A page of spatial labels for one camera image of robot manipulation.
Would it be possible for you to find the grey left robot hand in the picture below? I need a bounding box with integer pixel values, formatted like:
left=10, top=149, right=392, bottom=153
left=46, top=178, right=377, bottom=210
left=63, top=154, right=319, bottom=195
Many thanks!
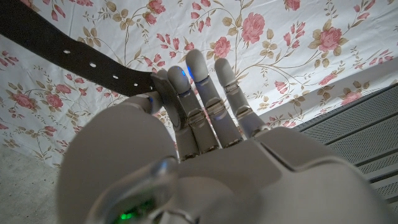
left=55, top=49, right=398, bottom=224

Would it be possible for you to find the dark brown leather belt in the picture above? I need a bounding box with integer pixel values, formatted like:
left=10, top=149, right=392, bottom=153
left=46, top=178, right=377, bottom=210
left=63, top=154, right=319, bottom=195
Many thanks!
left=0, top=0, right=156, bottom=97

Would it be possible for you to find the floral backdrop cloth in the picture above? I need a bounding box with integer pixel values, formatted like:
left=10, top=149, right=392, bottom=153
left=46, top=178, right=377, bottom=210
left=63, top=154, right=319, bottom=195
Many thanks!
left=0, top=0, right=398, bottom=169

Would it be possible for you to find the perforated metal panel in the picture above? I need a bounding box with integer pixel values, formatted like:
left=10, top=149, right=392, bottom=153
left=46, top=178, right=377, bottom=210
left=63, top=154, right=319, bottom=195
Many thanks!
left=292, top=83, right=398, bottom=212

